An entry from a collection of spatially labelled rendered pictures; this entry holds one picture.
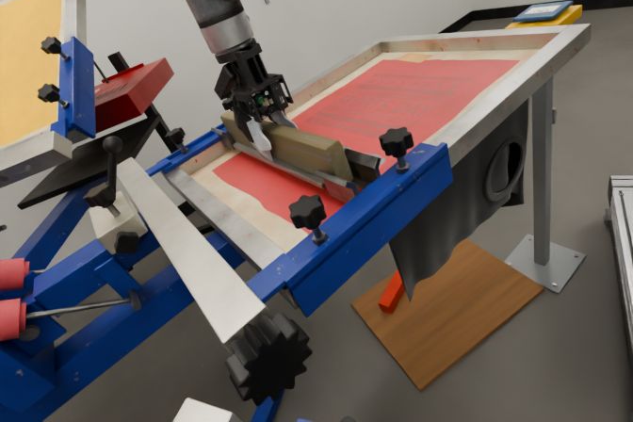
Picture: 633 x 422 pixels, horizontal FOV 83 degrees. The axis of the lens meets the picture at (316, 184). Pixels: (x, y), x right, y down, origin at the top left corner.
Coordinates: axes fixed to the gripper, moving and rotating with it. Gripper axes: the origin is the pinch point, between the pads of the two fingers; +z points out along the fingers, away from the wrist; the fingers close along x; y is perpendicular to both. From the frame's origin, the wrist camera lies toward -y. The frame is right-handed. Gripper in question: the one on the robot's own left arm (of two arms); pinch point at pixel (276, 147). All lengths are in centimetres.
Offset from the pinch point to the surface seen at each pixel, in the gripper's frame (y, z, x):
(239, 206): 1.1, 5.3, -12.4
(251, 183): -3.9, 5.3, -6.8
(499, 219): -13, 101, 91
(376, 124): 6.6, 5.3, 19.9
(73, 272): 2.9, -3.0, -38.2
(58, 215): -61, 8, -46
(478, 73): 14.6, 5.4, 44.7
